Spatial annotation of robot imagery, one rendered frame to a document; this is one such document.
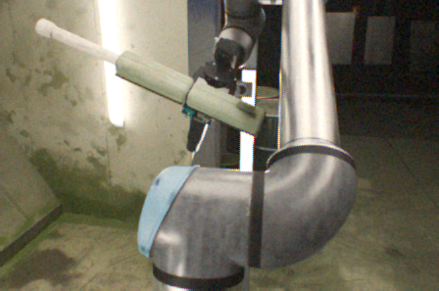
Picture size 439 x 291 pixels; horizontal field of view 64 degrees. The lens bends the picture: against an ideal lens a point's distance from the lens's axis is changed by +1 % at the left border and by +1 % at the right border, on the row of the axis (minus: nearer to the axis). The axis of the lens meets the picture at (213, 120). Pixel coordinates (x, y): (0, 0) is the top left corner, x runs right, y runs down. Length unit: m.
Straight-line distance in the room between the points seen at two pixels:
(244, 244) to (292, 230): 0.05
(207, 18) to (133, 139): 1.02
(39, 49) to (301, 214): 2.60
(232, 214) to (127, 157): 2.33
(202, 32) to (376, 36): 5.28
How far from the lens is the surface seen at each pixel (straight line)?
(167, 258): 0.44
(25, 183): 3.08
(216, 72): 0.76
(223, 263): 0.43
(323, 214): 0.42
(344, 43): 7.07
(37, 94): 2.95
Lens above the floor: 1.64
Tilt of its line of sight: 17 degrees down
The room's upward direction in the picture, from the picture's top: straight up
